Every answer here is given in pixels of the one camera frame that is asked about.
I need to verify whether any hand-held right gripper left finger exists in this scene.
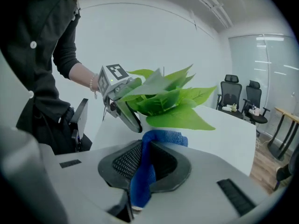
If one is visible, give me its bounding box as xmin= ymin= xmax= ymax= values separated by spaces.
xmin=38 ymin=139 xmax=143 ymax=224

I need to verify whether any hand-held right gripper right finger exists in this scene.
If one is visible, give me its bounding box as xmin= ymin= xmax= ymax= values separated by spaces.
xmin=135 ymin=140 xmax=272 ymax=224

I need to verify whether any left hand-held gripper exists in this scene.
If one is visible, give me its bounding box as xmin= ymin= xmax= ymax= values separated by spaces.
xmin=97 ymin=64 xmax=143 ymax=133

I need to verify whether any green plant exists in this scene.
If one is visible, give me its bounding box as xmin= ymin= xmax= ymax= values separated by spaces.
xmin=117 ymin=63 xmax=218 ymax=135

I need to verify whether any blue cloth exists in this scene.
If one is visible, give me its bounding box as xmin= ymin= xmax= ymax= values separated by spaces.
xmin=129 ymin=129 xmax=189 ymax=208

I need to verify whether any person's left forearm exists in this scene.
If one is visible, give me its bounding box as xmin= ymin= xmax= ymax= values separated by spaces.
xmin=68 ymin=62 xmax=100 ymax=93

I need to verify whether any white objects bundle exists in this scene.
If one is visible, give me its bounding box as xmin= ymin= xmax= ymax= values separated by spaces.
xmin=221 ymin=103 xmax=238 ymax=113

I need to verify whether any black mesh office chair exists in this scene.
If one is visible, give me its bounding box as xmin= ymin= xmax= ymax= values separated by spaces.
xmin=215 ymin=74 xmax=244 ymax=120
xmin=242 ymin=79 xmax=271 ymax=125

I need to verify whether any person in black shirt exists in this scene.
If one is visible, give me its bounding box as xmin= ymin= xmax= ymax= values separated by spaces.
xmin=0 ymin=0 xmax=93 ymax=155

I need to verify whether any round wooden table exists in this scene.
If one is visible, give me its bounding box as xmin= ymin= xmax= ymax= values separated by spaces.
xmin=267 ymin=106 xmax=299 ymax=161

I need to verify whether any white ceiling conduit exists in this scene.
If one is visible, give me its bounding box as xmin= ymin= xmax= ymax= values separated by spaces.
xmin=178 ymin=0 xmax=234 ymax=29

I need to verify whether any pale bead bracelet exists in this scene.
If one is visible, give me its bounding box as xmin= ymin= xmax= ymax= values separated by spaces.
xmin=89 ymin=72 xmax=100 ymax=100

